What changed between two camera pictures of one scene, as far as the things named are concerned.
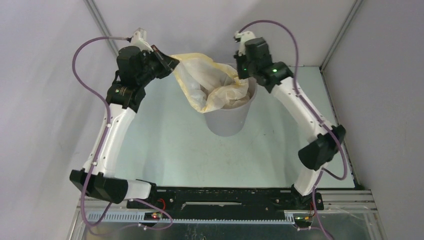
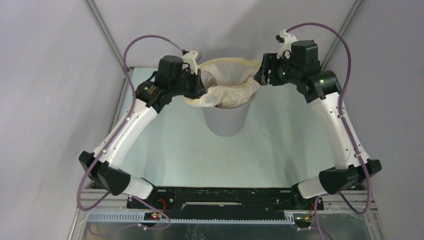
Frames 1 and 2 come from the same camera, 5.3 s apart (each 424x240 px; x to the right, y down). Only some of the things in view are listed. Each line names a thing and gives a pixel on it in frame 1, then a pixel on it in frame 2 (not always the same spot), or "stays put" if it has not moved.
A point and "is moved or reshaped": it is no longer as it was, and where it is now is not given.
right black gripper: (242, 69) → (268, 69)
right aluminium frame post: (354, 9) stays put
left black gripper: (166, 63) → (199, 90)
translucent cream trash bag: (209, 86) is moved or reshaped
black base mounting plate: (228, 200) stays put
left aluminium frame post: (98, 17) stays put
